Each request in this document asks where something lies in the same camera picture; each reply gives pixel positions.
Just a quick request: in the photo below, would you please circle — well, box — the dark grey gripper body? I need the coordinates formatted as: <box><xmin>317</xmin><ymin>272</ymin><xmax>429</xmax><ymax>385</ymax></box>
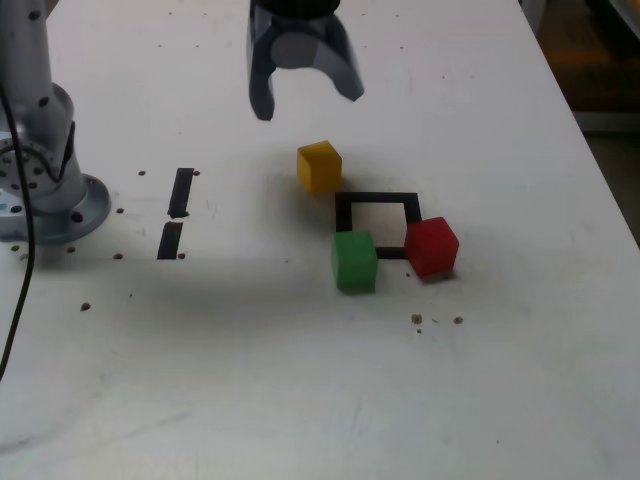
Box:
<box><xmin>258</xmin><ymin>13</ymin><xmax>337</xmax><ymax>38</ymax></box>

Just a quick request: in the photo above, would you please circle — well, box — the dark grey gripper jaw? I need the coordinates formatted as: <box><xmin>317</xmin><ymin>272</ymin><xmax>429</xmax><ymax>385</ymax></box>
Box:
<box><xmin>246</xmin><ymin>8</ymin><xmax>287</xmax><ymax>122</ymax></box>

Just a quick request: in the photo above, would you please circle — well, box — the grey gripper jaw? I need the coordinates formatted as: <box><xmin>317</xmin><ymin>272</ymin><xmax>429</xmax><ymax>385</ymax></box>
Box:
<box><xmin>271</xmin><ymin>13</ymin><xmax>367</xmax><ymax>103</ymax></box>

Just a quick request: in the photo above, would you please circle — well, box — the yellow cube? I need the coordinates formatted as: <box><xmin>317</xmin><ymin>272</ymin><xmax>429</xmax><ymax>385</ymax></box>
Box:
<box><xmin>296</xmin><ymin>140</ymin><xmax>344</xmax><ymax>194</ymax></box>

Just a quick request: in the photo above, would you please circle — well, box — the green cube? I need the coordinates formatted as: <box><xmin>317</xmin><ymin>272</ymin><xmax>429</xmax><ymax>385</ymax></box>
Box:
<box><xmin>331</xmin><ymin>229</ymin><xmax>379</xmax><ymax>295</ymax></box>

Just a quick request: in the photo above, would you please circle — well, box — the red cube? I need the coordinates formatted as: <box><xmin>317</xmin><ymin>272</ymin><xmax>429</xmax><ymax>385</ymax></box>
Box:
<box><xmin>404</xmin><ymin>216</ymin><xmax>460</xmax><ymax>278</ymax></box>

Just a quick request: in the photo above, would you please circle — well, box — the black tape square outline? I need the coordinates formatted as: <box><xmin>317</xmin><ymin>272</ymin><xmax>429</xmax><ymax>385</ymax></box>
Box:
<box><xmin>334</xmin><ymin>191</ymin><xmax>422</xmax><ymax>261</ymax></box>

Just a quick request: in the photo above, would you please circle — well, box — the black tape strip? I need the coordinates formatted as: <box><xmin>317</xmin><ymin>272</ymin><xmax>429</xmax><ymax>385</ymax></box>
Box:
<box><xmin>156</xmin><ymin>167</ymin><xmax>195</xmax><ymax>261</ymax></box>

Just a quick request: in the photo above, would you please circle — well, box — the brown wooden furniture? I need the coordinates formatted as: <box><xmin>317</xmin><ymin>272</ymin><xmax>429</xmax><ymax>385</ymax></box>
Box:
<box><xmin>542</xmin><ymin>0</ymin><xmax>640</xmax><ymax>114</ymax></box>

